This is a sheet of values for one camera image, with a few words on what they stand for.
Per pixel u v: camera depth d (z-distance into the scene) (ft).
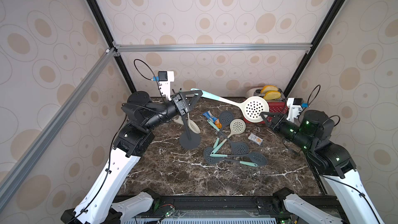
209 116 3.49
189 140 3.18
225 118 3.48
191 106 1.53
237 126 3.35
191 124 2.95
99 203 1.18
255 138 3.18
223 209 2.39
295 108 1.73
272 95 3.10
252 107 1.98
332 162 1.26
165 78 1.49
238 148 3.02
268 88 3.19
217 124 3.40
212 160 2.87
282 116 1.63
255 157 2.92
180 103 1.45
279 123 1.64
